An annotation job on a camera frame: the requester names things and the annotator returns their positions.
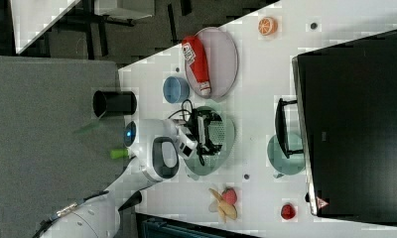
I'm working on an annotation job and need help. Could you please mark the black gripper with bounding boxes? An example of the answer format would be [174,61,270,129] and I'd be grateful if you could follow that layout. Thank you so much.
[188,107,223,156]

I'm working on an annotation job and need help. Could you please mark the green oval strainer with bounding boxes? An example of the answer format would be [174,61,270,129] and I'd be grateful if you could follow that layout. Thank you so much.
[186,108,235,177]

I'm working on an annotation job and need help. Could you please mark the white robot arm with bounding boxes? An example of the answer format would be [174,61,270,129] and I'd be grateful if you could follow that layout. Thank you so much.
[32,107,223,238]

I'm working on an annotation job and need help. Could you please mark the blue small bowl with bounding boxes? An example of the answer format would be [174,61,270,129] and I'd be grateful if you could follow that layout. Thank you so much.
[163,76,190,104]

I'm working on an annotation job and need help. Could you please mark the toy strawberry beside banana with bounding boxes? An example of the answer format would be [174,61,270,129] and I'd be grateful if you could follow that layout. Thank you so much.
[222,188,237,205]

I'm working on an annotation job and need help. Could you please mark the grey round plate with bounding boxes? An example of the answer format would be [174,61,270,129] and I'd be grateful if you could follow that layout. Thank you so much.
[185,27,238,100]

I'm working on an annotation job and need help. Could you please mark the peeled toy banana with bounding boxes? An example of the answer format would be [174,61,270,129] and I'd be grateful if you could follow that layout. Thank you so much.
[208,188,237,222]

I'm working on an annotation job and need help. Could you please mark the red ketchup bottle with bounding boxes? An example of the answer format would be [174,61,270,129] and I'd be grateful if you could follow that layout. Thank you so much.
[182,36,211,96]

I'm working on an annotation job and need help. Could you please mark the green mug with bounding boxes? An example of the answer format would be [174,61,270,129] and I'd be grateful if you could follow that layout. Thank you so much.
[267,135,305,179]

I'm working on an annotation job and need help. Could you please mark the black cylindrical cup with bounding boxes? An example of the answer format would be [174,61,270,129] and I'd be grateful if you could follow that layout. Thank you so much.
[92,90,137,118]

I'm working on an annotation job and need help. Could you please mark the lone toy strawberry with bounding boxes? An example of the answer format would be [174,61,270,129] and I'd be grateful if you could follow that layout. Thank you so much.
[281,203,296,220]

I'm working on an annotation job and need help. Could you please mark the toy orange slice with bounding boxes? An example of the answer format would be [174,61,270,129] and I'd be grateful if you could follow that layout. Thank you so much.
[258,17,278,36]

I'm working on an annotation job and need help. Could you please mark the black toaster oven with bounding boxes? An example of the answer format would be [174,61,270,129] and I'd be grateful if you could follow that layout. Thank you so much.
[275,29,397,226]

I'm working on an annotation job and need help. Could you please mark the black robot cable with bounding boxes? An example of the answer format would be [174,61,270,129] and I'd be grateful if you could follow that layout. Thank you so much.
[168,98,206,167]

